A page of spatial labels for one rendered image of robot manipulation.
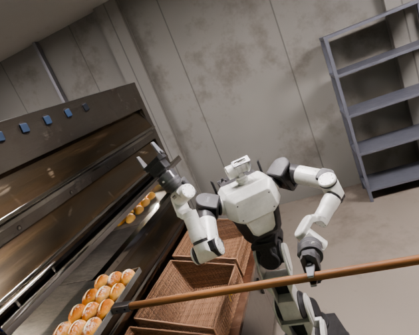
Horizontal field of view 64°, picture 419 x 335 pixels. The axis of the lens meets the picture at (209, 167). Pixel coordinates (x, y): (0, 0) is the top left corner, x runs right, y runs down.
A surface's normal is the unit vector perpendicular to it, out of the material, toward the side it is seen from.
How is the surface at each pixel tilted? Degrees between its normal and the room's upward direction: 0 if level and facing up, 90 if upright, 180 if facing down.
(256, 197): 91
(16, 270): 70
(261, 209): 91
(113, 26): 90
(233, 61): 90
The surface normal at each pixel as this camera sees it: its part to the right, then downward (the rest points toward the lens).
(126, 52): -0.19, 0.34
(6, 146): 0.89, -0.27
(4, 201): 0.71, -0.56
